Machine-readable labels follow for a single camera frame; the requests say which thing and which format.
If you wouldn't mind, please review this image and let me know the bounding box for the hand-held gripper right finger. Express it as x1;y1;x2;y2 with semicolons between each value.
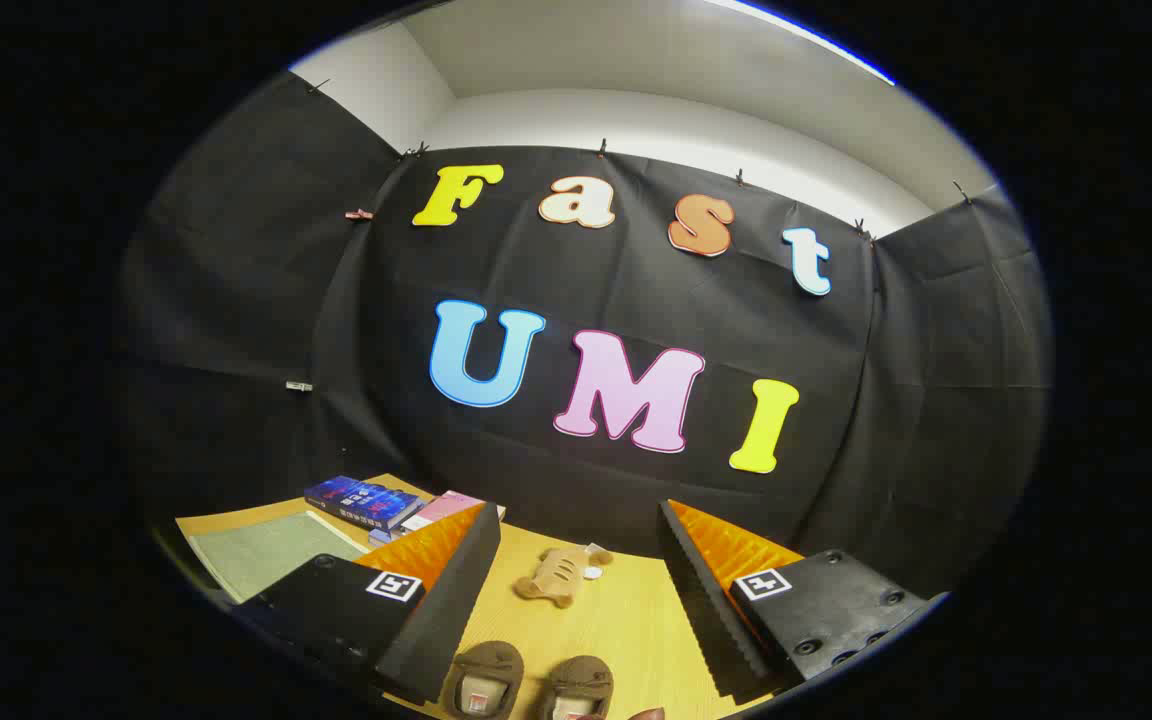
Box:
658;499;949;703

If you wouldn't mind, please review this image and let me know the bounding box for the dark blue book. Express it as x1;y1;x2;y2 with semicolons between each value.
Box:
303;475;425;531

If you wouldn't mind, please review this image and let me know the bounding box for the brown fuzzy slipper shoe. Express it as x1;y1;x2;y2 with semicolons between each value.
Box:
541;655;615;720
441;640;525;720

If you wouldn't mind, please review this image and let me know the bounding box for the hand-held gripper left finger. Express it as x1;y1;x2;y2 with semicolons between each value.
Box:
234;502;503;707

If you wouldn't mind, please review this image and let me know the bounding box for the pink cover book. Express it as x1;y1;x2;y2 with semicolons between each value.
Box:
401;490;507;533

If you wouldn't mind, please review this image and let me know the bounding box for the tan plush toy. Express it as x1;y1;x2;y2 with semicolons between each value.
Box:
514;545;614;609

